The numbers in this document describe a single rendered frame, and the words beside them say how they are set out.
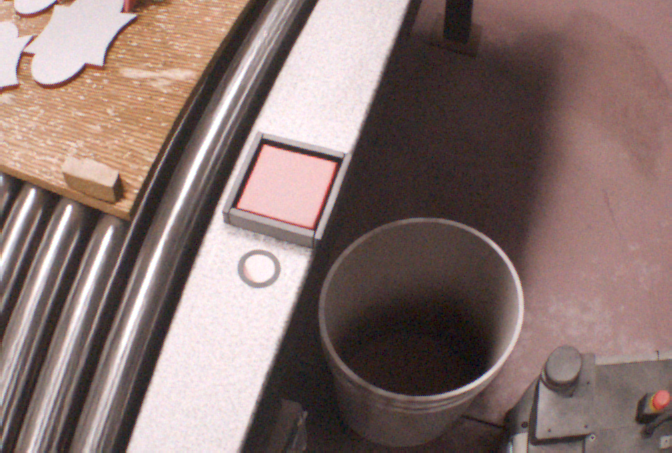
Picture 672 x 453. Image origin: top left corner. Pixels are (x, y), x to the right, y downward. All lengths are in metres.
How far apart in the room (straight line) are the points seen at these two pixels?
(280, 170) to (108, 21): 0.25
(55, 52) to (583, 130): 1.42
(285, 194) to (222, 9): 0.21
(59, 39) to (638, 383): 1.09
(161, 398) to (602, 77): 1.67
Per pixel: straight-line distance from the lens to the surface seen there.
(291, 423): 0.68
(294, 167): 0.67
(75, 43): 0.79
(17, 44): 0.82
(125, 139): 0.70
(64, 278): 0.68
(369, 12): 0.80
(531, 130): 1.91
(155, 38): 0.77
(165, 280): 0.64
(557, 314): 1.68
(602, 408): 1.37
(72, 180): 0.67
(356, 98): 0.72
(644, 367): 1.42
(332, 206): 0.64
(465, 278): 1.40
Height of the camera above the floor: 1.48
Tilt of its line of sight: 57 degrees down
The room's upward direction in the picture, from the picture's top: straight up
